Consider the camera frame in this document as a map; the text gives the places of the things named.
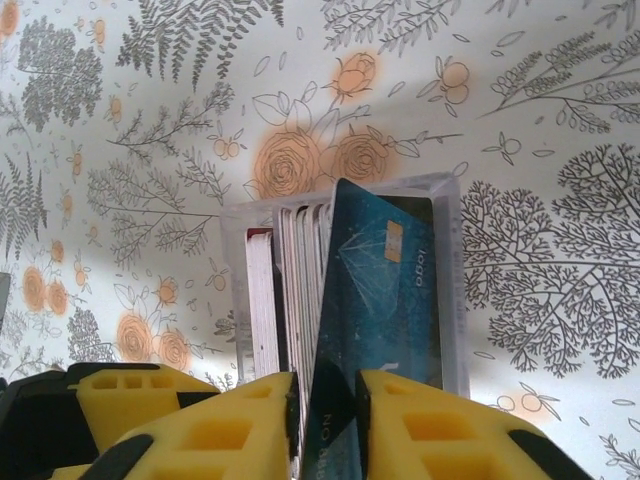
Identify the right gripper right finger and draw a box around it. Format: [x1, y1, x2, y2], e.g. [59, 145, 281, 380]
[353, 368, 599, 480]

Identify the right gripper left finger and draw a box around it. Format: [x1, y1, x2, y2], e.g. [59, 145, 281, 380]
[54, 372, 302, 480]

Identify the dark blue credit card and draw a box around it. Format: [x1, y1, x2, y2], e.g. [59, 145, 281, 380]
[298, 177, 447, 480]

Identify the yellow-faced credit card stack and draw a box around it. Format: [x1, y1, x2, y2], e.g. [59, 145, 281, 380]
[276, 198, 335, 381]

